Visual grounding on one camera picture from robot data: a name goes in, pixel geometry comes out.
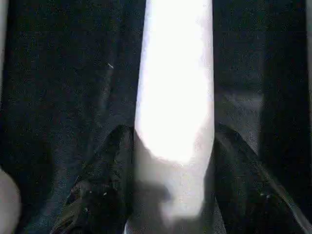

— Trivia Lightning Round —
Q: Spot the black table mat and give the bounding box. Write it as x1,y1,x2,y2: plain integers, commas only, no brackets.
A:
0,0,312,234

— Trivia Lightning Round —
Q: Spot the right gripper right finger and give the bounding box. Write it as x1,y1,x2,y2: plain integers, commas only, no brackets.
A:
209,121,308,234

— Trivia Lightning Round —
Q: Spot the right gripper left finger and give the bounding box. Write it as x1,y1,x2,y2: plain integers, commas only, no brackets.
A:
51,124,137,234

